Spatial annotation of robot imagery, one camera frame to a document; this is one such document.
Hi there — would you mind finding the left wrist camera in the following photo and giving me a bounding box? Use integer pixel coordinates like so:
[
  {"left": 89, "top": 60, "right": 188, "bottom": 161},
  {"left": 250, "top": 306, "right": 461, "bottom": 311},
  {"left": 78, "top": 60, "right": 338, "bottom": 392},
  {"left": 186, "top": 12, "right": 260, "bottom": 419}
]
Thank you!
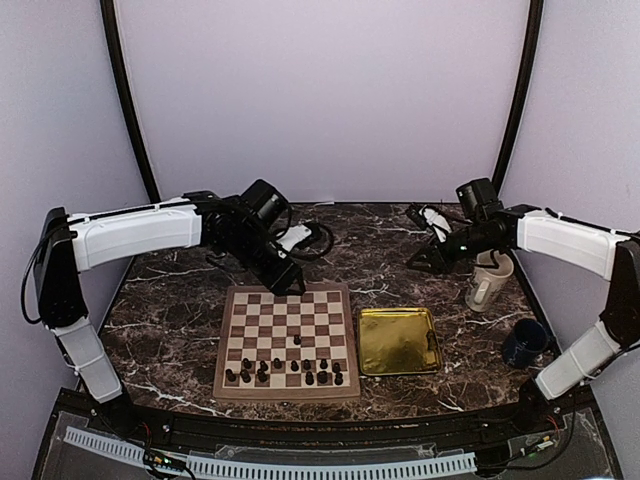
[{"left": 277, "top": 223, "right": 322, "bottom": 252}]

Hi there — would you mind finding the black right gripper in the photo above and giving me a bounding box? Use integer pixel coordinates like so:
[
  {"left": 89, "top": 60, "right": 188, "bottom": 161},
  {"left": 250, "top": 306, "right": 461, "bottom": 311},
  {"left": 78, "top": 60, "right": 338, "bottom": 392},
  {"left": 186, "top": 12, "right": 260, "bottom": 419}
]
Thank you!
[{"left": 407, "top": 220, "right": 499, "bottom": 276}]

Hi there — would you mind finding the white coral pattern mug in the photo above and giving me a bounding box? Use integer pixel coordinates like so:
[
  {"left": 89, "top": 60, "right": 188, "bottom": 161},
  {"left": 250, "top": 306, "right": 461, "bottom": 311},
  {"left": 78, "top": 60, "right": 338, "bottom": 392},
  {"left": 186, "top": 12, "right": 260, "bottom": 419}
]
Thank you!
[{"left": 465, "top": 250, "right": 514, "bottom": 312}]

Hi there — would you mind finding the right black frame post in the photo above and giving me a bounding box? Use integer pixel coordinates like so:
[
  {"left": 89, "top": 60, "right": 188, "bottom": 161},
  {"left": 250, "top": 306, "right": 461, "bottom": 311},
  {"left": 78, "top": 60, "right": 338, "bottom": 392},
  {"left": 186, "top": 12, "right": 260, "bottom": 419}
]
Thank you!
[{"left": 492, "top": 0, "right": 544, "bottom": 193}]

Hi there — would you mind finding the left black frame post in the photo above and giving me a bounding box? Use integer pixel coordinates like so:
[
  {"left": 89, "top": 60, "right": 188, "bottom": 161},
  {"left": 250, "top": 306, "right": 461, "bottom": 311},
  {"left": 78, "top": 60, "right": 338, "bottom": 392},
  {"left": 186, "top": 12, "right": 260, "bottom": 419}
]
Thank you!
[{"left": 99, "top": 0, "right": 160, "bottom": 202}]

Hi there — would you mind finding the black frame post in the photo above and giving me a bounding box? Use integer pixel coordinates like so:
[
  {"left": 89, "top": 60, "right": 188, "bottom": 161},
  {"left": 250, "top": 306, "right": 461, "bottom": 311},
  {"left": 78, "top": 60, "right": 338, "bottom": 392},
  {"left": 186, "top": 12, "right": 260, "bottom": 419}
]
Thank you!
[
  {"left": 492, "top": 0, "right": 544, "bottom": 193},
  {"left": 99, "top": 0, "right": 160, "bottom": 202}
]

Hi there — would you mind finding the wooden chess board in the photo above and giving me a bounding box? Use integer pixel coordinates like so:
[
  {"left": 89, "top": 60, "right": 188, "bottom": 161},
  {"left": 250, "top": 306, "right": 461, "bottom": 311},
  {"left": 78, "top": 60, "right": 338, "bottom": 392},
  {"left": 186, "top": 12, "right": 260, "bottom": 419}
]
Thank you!
[{"left": 213, "top": 283, "right": 361, "bottom": 403}]

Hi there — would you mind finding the white slotted cable duct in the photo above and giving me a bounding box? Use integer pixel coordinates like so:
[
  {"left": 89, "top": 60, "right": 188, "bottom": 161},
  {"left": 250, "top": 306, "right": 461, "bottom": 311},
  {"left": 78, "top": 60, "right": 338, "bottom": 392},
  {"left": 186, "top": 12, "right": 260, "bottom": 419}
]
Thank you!
[{"left": 63, "top": 427, "right": 477, "bottom": 479}]

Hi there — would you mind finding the dark blue mug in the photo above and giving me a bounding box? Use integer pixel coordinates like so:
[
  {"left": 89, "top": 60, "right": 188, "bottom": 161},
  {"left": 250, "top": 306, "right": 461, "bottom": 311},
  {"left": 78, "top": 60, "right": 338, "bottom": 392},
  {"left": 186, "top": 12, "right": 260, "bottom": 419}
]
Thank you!
[{"left": 501, "top": 318, "right": 549, "bottom": 370}]

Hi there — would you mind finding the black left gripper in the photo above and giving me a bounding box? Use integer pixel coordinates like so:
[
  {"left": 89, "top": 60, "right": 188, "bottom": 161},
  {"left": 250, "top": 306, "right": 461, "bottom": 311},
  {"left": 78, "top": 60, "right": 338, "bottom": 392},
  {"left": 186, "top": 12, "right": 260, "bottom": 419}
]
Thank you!
[{"left": 221, "top": 223, "right": 305, "bottom": 296}]

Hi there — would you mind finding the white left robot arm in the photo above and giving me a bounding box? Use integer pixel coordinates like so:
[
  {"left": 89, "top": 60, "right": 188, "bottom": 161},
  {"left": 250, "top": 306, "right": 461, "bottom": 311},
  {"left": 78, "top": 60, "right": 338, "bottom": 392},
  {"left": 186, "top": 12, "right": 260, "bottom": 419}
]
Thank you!
[{"left": 24, "top": 180, "right": 311, "bottom": 436}]

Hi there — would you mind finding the black front rail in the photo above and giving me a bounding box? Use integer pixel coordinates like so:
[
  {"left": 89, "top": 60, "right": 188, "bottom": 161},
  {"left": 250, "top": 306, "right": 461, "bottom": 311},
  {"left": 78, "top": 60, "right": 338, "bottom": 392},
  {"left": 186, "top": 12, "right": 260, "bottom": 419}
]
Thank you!
[{"left": 168, "top": 413, "right": 489, "bottom": 446}]

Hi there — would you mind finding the gold metal tray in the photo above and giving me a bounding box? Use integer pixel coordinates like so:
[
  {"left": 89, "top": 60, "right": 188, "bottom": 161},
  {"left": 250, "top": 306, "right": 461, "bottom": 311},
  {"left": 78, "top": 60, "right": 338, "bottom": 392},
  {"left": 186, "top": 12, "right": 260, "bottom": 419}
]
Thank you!
[{"left": 358, "top": 307, "right": 443, "bottom": 377}]

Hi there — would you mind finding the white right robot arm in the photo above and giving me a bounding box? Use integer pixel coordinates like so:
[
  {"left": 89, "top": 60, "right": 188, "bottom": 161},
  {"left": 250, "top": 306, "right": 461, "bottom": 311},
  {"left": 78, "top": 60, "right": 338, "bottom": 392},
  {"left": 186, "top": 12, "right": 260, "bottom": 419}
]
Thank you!
[{"left": 406, "top": 178, "right": 639, "bottom": 434}]

